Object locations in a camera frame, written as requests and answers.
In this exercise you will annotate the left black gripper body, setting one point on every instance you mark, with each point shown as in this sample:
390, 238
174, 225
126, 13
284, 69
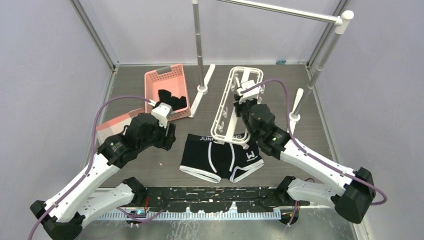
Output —
157, 139

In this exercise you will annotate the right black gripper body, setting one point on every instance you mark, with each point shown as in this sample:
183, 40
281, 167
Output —
243, 109

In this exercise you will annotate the black boxer briefs white trim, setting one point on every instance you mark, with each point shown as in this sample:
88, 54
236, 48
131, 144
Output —
210, 161

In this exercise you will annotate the white clip hanger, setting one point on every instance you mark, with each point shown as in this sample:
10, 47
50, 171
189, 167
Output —
226, 126

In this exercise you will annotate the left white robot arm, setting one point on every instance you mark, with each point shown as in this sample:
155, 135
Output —
67, 213

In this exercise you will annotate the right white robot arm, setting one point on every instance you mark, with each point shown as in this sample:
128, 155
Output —
350, 192

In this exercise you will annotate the small teal clip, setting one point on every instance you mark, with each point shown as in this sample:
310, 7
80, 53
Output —
281, 62

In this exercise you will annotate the pink checked cloth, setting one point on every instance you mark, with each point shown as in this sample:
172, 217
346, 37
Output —
115, 125

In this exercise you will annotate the black garment in basket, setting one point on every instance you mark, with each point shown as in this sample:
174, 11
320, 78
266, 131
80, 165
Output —
176, 103

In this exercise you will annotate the pink plastic basket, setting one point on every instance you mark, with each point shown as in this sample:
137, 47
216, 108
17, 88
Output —
172, 79

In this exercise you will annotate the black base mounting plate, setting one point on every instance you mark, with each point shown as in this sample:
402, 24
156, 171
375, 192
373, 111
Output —
247, 199

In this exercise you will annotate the silver clothes rack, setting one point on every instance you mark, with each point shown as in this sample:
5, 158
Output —
234, 34

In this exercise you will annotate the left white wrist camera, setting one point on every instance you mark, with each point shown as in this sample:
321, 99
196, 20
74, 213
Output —
161, 113

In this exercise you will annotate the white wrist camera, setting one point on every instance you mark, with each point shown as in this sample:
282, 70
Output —
247, 91
161, 113

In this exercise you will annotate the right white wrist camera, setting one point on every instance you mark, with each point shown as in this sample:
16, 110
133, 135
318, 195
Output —
247, 91

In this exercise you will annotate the aluminium frame post right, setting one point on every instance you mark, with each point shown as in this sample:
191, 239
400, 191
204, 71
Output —
339, 8

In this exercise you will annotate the aluminium frame post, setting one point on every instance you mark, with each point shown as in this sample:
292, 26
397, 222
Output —
339, 8
92, 23

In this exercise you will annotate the aluminium frame post left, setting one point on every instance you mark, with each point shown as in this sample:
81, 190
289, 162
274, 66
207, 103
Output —
92, 23

